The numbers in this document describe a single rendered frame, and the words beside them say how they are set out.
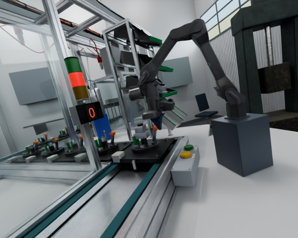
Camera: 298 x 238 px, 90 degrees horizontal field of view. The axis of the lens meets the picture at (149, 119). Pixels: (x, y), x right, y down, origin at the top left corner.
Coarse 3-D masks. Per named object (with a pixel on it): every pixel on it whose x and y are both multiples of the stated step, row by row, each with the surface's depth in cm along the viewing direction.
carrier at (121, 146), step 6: (102, 138) 84; (96, 144) 85; (102, 144) 84; (108, 144) 88; (114, 144) 84; (120, 144) 90; (126, 144) 87; (102, 150) 80; (108, 150) 79; (114, 150) 82; (120, 150) 80; (102, 156) 76; (108, 156) 74
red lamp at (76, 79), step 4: (76, 72) 55; (80, 72) 56; (72, 76) 55; (76, 76) 55; (80, 76) 56; (72, 80) 55; (76, 80) 55; (80, 80) 56; (84, 80) 58; (72, 84) 56; (76, 84) 55; (80, 84) 56; (84, 84) 57
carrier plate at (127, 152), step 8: (160, 144) 74; (168, 144) 72; (128, 152) 74; (152, 152) 67; (160, 152) 65; (120, 160) 67; (128, 160) 66; (136, 160) 64; (144, 160) 62; (152, 160) 61; (160, 160) 59
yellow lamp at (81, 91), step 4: (72, 88) 56; (76, 88) 56; (80, 88) 56; (84, 88) 57; (76, 92) 56; (80, 92) 56; (84, 92) 57; (76, 96) 56; (80, 96) 56; (84, 96) 57; (88, 96) 59; (76, 100) 57
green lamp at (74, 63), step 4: (64, 60) 55; (68, 60) 54; (72, 60) 54; (76, 60) 55; (68, 64) 54; (72, 64) 54; (76, 64) 55; (68, 68) 55; (72, 68) 55; (76, 68) 55; (80, 68) 57; (68, 72) 55; (72, 72) 55
